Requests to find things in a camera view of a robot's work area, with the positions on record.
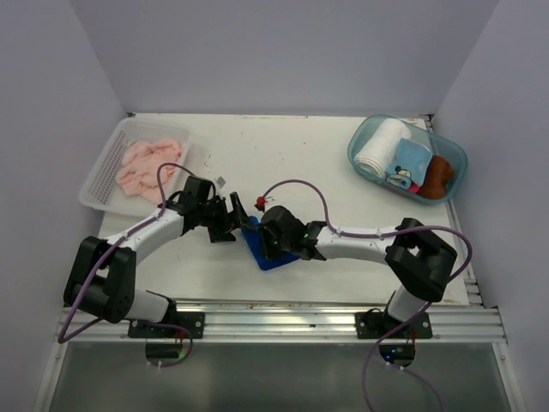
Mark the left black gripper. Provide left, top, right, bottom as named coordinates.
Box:
left=197, top=191, right=255, bottom=242

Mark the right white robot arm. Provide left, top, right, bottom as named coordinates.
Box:
left=257, top=201, right=457, bottom=337

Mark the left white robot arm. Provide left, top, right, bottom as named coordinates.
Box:
left=63, top=177, right=254, bottom=337

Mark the pink towel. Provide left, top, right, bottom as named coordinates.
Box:
left=116, top=138, right=184, bottom=204

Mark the white plastic basket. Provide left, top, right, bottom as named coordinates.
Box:
left=79, top=118, right=192, bottom=217

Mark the white rolled towel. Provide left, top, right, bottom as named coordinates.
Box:
left=353, top=118, right=411, bottom=179

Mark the light blue cartoon towel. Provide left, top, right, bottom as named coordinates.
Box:
left=385, top=138, right=432, bottom=191

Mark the teal transparent plastic tub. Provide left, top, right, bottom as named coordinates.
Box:
left=347, top=114, right=468, bottom=205

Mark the brown rolled towel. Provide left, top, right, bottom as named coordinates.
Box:
left=417, top=155, right=454, bottom=200

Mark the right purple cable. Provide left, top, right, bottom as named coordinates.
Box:
left=261, top=179, right=474, bottom=412

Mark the purple cable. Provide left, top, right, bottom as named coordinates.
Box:
left=261, top=179, right=474, bottom=412
left=57, top=162, right=194, bottom=368

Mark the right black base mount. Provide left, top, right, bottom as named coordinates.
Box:
left=354, top=308, right=433, bottom=340

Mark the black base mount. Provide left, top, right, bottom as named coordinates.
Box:
left=354, top=308, right=433, bottom=340
left=128, top=312, right=205, bottom=339

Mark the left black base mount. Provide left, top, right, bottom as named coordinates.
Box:
left=128, top=312, right=205, bottom=339

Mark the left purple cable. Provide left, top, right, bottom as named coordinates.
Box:
left=57, top=162, right=194, bottom=368

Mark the aluminium rail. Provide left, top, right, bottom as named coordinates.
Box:
left=55, top=295, right=509, bottom=344

